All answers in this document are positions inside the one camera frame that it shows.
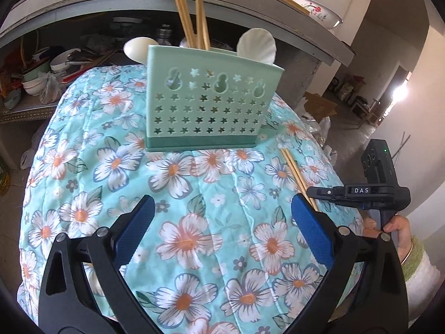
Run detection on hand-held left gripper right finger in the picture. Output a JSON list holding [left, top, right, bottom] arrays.
[[291, 194, 409, 334]]

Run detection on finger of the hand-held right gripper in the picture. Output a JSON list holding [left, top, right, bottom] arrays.
[[306, 186, 348, 199]]

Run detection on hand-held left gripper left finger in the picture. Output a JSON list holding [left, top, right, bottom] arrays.
[[38, 195, 164, 334]]

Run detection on pile of wooden chopsticks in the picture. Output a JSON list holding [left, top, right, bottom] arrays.
[[280, 148, 320, 213]]

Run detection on white shell-shaped rice paddle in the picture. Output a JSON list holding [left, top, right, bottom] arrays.
[[236, 28, 277, 66]]

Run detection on cream plastic ladle spoon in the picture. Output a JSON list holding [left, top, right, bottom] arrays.
[[124, 38, 160, 65]]

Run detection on green plastic utensil holder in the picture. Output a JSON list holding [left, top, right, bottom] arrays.
[[145, 45, 284, 152]]

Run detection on wooden chopstick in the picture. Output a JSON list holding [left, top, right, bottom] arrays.
[[199, 0, 211, 50], [175, 0, 195, 46], [170, 0, 191, 47], [194, 0, 206, 49]]

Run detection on person's right forearm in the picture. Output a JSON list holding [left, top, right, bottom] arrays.
[[399, 236, 444, 308]]

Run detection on person's right hand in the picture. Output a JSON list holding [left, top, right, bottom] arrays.
[[362, 216, 414, 263]]

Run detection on crumpled clear plastic bags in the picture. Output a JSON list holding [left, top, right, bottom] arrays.
[[306, 116, 338, 157]]

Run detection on wooden stool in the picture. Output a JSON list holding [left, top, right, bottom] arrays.
[[349, 94, 379, 124]]

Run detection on floral turquoise blanket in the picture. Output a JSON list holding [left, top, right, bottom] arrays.
[[16, 64, 369, 334]]

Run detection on cardboard box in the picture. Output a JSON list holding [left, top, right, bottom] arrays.
[[303, 91, 338, 119]]

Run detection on white plastic bag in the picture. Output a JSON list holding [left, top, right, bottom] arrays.
[[20, 148, 35, 170]]

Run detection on clear plastic bag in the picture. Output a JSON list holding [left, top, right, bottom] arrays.
[[39, 72, 65, 104]]

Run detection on white floral enamel basin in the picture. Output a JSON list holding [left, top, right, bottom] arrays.
[[288, 0, 343, 30]]

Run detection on stack of bowls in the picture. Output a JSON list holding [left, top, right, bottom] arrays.
[[21, 61, 53, 96]]

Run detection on white pan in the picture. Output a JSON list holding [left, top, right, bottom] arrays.
[[50, 49, 82, 73]]

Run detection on steel pot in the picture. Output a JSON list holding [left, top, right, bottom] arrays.
[[155, 24, 172, 42]]

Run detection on concrete kitchen counter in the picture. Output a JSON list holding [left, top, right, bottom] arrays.
[[0, 0, 357, 67]]

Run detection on metal mop handles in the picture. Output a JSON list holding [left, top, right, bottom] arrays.
[[393, 132, 407, 168]]

